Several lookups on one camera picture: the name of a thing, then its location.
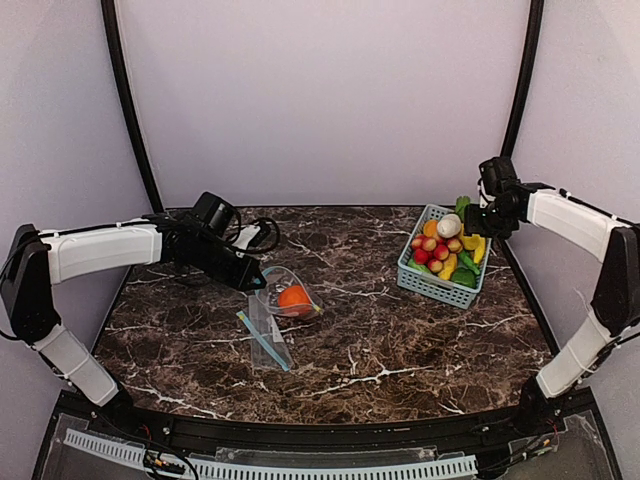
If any clear zip bag blue zipper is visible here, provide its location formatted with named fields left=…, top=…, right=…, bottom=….
left=254, top=266, right=324, bottom=320

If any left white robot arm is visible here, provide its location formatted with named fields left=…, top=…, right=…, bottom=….
left=1, top=192, right=280, bottom=409

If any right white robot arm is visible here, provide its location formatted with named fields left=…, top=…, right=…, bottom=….
left=464, top=156, right=639, bottom=433

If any green toy lettuce leaf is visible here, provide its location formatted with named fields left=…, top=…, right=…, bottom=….
left=454, top=195, right=471, bottom=222

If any yellow toy banana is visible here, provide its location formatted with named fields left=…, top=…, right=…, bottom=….
left=460, top=234, right=487, bottom=265

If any white toy radish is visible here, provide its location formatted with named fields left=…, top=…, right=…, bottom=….
left=436, top=213, right=463, bottom=239

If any small orange toy fruit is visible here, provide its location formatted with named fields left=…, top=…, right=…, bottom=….
left=423, top=219, right=438, bottom=238

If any green toy vegetable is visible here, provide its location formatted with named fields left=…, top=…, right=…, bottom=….
left=407, top=251, right=481, bottom=288

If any right black frame post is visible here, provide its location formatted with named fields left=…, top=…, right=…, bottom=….
left=500, top=0, right=545, bottom=157

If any black frame post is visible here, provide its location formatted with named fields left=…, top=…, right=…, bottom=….
left=100, top=0, right=164, bottom=213
left=500, top=0, right=545, bottom=157

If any black front rail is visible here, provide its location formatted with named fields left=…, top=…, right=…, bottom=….
left=111, top=407, right=525, bottom=453

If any left black frame post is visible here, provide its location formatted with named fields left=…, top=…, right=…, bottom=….
left=100, top=0, right=164, bottom=213

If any white slotted cable duct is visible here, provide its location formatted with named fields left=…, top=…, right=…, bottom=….
left=63, top=428, right=478, bottom=480

